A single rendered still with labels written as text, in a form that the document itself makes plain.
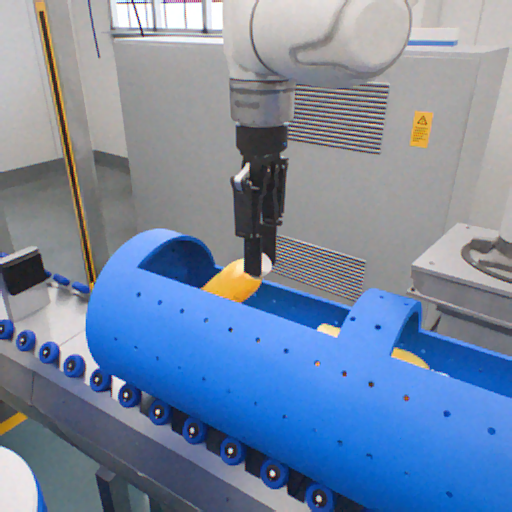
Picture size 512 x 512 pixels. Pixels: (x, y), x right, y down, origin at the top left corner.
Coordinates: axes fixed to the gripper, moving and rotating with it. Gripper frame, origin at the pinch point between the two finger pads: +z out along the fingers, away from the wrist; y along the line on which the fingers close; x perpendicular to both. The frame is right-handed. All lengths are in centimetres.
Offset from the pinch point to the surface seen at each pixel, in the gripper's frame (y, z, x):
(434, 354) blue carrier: -7.9, 14.6, 27.9
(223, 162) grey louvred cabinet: -158, 42, -119
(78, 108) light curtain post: -28, -11, -74
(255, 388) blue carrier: 18.8, 9.2, 10.6
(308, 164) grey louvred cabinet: -153, 33, -63
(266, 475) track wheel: 16.8, 27.4, 11.4
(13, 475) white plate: 39.0, 20.0, -13.9
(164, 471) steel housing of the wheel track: 18.8, 37.5, -7.9
